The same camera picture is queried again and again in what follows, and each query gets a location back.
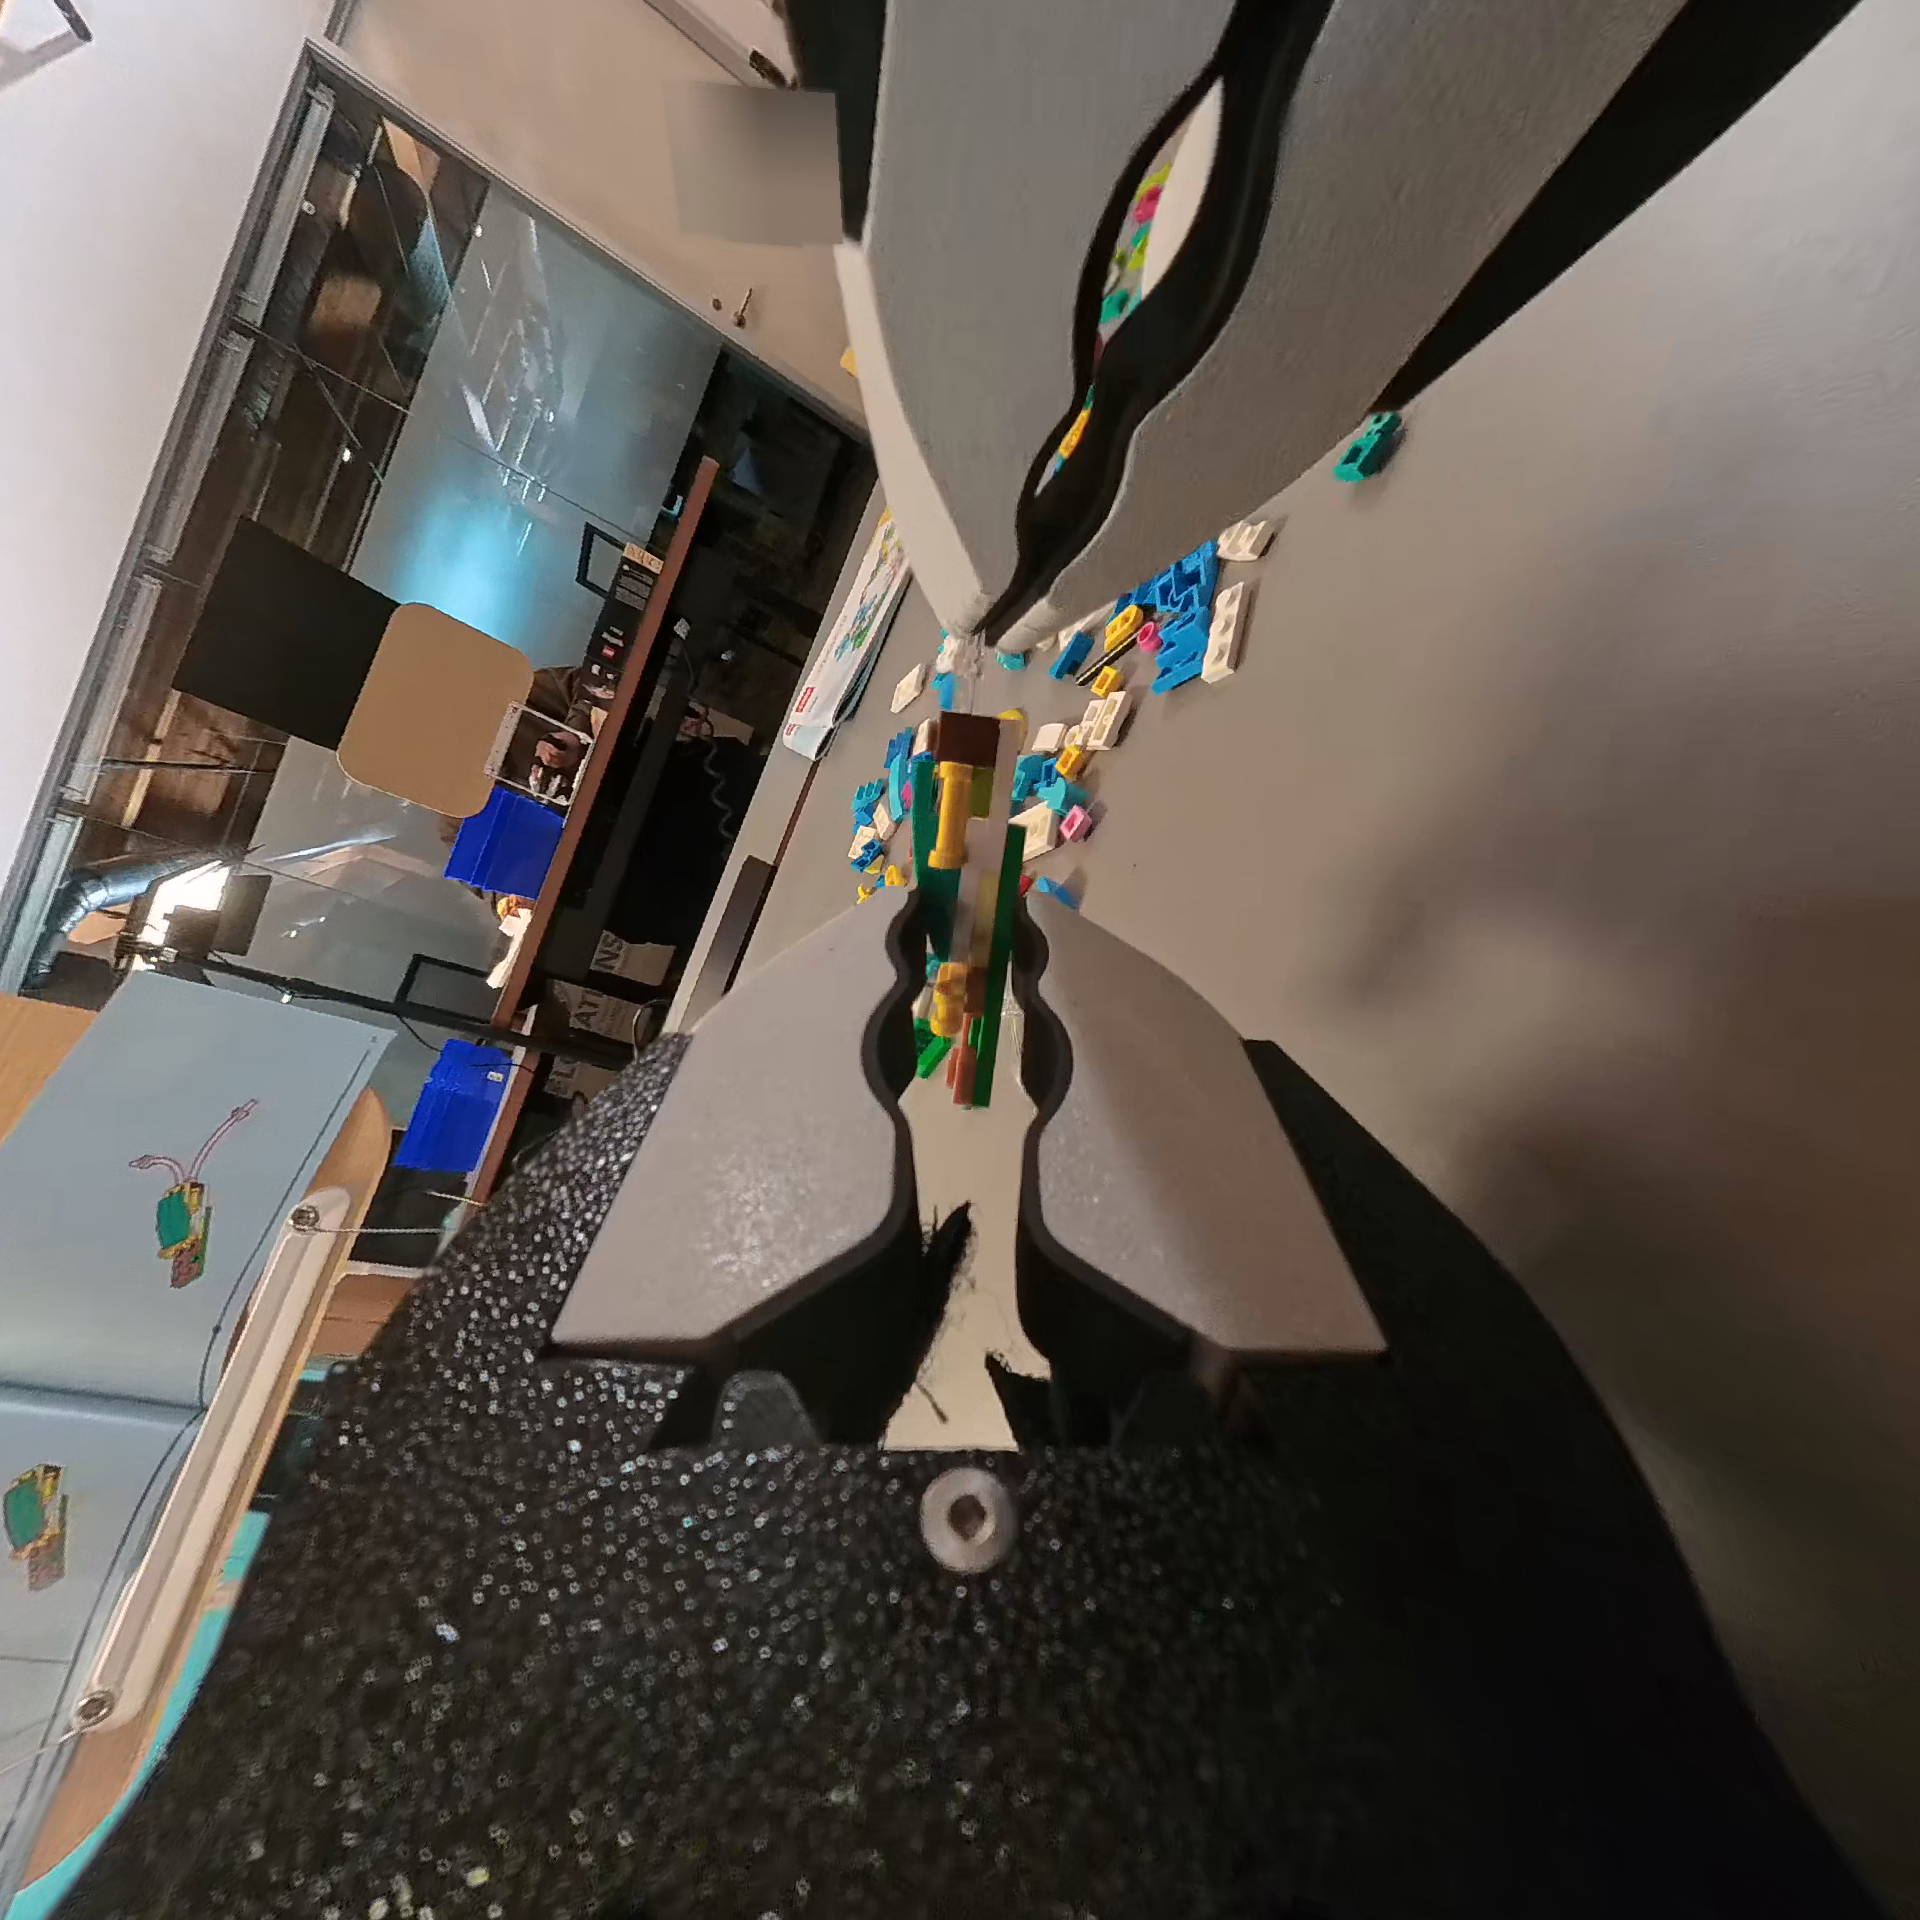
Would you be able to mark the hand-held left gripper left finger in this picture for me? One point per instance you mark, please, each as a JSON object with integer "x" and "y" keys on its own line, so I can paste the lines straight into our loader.
{"x": 750, "y": 1142}

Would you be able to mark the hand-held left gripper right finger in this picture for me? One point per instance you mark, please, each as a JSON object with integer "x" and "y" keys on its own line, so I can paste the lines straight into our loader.
{"x": 1184, "y": 1171}

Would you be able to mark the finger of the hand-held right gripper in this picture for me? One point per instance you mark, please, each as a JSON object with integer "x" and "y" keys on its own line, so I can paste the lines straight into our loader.
{"x": 990, "y": 225}
{"x": 1380, "y": 181}

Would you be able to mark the green toy brick build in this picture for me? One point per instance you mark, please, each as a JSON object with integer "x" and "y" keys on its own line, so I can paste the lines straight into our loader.
{"x": 949, "y": 811}

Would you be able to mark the teal toy brick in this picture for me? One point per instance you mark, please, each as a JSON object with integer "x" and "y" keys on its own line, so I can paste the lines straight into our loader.
{"x": 1368, "y": 446}

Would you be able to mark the blue storage bin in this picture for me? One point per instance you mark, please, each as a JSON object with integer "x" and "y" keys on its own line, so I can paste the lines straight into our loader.
{"x": 502, "y": 850}
{"x": 450, "y": 1109}

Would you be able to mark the pile of colourful toy bricks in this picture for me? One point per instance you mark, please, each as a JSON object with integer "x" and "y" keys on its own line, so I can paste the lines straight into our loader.
{"x": 1184, "y": 599}

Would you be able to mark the white instruction booklet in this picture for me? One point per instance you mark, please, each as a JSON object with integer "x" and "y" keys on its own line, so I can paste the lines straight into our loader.
{"x": 856, "y": 629}

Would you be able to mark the dark table with brown edge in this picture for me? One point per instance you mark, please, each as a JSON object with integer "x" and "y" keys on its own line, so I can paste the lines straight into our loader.
{"x": 630, "y": 676}

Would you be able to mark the glass window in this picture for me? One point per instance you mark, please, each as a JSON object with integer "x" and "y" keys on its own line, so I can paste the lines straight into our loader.
{"x": 494, "y": 375}

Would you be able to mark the tan rounded board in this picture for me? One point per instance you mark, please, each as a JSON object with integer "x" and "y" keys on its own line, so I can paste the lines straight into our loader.
{"x": 435, "y": 705}

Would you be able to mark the open light blue instruction booklet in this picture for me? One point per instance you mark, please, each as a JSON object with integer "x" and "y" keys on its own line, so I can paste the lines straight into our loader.
{"x": 148, "y": 1079}

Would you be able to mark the clear page holder bar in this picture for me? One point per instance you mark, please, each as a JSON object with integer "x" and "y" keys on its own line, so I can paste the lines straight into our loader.
{"x": 224, "y": 1442}

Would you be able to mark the black panel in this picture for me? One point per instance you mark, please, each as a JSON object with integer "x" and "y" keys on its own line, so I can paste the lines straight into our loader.
{"x": 269, "y": 629}

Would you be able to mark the wooden book stand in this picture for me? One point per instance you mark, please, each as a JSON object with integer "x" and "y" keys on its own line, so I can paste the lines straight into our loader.
{"x": 29, "y": 1051}

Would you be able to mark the silver flexible duct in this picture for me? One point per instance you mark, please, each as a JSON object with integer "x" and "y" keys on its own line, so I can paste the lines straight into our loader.
{"x": 118, "y": 901}

